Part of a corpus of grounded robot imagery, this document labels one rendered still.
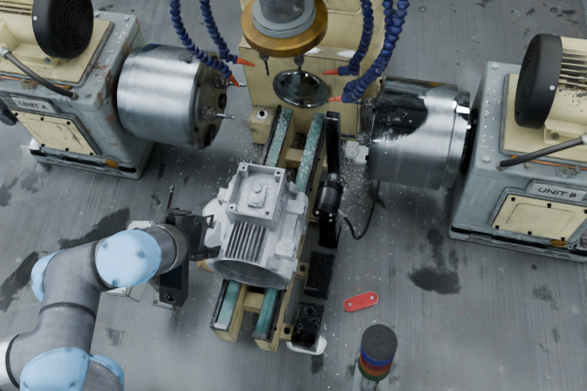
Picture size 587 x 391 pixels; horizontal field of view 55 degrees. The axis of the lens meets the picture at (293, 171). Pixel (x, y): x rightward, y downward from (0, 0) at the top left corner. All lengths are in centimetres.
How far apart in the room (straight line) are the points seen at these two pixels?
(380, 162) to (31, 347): 80
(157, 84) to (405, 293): 78
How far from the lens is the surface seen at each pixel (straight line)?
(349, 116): 154
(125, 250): 80
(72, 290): 85
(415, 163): 128
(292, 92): 150
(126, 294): 125
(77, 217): 170
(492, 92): 133
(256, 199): 119
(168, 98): 137
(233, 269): 133
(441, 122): 126
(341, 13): 143
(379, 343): 99
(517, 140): 125
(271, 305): 133
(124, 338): 152
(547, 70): 113
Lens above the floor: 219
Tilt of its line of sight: 60 degrees down
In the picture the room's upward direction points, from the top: 9 degrees counter-clockwise
